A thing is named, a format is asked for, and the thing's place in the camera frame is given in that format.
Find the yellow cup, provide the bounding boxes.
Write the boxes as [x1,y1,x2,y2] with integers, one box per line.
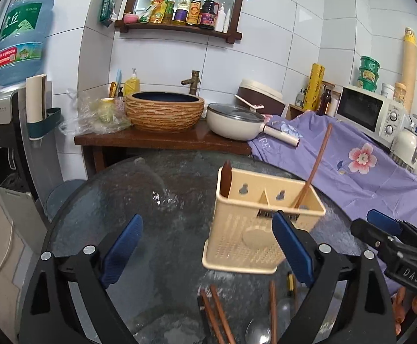
[100,97,115,122]

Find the yellow cling wrap roll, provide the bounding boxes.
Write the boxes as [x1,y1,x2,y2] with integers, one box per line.
[305,63,324,112]

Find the thick dark wooden utensil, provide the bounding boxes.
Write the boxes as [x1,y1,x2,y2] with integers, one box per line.
[220,161,233,198]

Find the small wooden box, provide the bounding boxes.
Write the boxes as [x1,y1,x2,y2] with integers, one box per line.
[287,103,308,121]

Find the woven pattern basin sink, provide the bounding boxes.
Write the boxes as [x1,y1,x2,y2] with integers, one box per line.
[125,91,205,133]

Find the beige plastic utensil holder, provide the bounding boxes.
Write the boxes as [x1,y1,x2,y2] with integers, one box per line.
[202,167,326,275]

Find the white kettle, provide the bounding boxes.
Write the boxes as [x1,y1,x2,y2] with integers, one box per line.
[389,114,417,166]

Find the yellow dish soap bottle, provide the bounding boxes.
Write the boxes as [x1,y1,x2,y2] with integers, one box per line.
[123,68,140,97]

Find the purple floral cloth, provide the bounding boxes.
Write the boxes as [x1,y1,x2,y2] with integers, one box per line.
[248,110,417,296]

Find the wooden framed mirror shelf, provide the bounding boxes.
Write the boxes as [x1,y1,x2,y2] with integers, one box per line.
[114,0,253,46]

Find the cream pan with handle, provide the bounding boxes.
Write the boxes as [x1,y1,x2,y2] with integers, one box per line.
[206,103,301,148]

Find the yellow green refill pouch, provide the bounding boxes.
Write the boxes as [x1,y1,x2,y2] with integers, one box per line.
[138,0,167,24]

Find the blue water jug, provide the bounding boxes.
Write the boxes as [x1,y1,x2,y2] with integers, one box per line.
[0,0,55,87]

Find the red yellow label bottle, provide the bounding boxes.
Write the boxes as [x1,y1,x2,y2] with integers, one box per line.
[186,0,202,27]

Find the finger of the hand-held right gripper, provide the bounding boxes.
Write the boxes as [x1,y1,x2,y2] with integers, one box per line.
[351,218,404,259]
[367,209,406,237]

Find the tan jar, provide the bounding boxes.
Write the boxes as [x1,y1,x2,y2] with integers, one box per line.
[393,82,407,103]

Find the black yellow handled utensil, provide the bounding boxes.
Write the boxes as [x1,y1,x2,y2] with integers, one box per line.
[287,272,299,310]

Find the white microwave oven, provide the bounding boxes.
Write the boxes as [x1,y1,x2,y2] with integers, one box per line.
[334,85,408,144]

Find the purple label oil bottle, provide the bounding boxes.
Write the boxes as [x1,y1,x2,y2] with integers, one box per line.
[173,0,191,26]

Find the green label oil bottle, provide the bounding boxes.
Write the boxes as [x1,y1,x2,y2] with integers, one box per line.
[163,0,176,24]

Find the blue round stool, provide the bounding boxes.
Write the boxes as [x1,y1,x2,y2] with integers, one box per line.
[45,179,88,223]

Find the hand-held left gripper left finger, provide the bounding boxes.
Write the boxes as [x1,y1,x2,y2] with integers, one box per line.
[18,214,144,344]

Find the bamboo style bronze faucet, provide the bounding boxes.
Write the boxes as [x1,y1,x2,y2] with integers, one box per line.
[181,71,201,97]

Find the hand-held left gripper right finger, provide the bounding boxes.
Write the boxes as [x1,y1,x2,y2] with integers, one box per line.
[271,211,398,344]

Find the dark soy sauce bottle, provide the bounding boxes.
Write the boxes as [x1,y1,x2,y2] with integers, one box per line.
[198,0,219,30]

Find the small floral pump bottle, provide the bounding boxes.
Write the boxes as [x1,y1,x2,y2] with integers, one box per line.
[114,86,127,114]

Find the dark brown glass bottle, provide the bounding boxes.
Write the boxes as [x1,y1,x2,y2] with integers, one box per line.
[324,84,334,116]

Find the white rice paddle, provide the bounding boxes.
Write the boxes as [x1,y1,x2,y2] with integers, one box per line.
[234,94,265,110]

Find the green hanging packet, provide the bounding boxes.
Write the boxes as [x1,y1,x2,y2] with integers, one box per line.
[98,0,118,28]

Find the brown white rice cooker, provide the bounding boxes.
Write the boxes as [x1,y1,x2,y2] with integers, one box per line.
[238,79,286,117]

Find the glass pan lid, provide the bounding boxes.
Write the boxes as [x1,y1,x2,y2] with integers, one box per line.
[207,103,265,121]

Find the dark brown wooden chopstick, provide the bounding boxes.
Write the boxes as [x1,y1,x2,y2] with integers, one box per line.
[269,280,278,344]
[198,288,225,344]
[210,286,236,344]

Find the white paper cup tube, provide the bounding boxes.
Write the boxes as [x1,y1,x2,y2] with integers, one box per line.
[26,73,48,122]

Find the clear plastic bag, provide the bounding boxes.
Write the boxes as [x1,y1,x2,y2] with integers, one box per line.
[59,88,134,137]

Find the dark wooden washstand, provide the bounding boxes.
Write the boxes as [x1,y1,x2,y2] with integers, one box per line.
[74,118,263,180]

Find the green cup holder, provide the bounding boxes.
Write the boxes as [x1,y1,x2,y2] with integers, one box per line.
[27,107,65,140]

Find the white pump bottle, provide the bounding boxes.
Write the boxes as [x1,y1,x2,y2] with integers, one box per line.
[214,2,227,32]

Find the metal spoon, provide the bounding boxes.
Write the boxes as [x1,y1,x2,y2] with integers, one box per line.
[245,317,272,344]

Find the tall stack of paper cups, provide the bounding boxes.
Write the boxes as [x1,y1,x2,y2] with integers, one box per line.
[401,27,417,114]

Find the long reddish wooden chopstick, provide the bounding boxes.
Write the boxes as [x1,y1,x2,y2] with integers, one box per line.
[290,124,334,209]

